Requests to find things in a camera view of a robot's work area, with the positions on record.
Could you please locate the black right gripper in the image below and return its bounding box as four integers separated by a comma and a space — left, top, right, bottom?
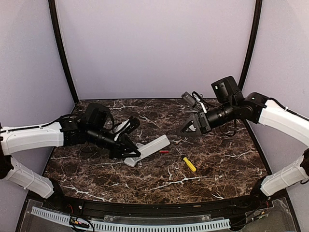
176, 100, 237, 136

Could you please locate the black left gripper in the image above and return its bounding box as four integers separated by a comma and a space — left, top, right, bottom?
87, 125, 141, 160

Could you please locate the white remote control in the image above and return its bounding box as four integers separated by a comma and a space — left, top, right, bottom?
139, 135, 170, 159

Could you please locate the yellow handled screwdriver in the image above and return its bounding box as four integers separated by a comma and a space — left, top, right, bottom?
177, 150, 197, 172

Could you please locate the white air conditioner remote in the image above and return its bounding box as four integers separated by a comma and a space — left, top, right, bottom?
124, 143, 144, 167

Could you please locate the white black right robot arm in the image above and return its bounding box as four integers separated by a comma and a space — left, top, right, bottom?
177, 76, 309, 210

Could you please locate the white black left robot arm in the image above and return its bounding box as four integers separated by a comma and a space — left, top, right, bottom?
0, 103, 141, 211

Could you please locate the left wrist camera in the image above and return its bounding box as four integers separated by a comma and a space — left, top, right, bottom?
113, 116, 140, 141

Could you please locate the black front rail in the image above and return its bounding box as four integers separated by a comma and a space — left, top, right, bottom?
26, 187, 290, 219

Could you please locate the white slotted cable duct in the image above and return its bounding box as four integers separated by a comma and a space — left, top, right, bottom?
30, 206, 231, 232

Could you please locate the black right frame post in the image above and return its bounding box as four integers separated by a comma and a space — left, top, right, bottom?
238, 0, 263, 91

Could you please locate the black frame post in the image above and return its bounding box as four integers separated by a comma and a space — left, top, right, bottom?
238, 0, 263, 91
48, 0, 79, 105

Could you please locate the black left frame post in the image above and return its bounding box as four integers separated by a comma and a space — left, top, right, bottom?
48, 0, 79, 105

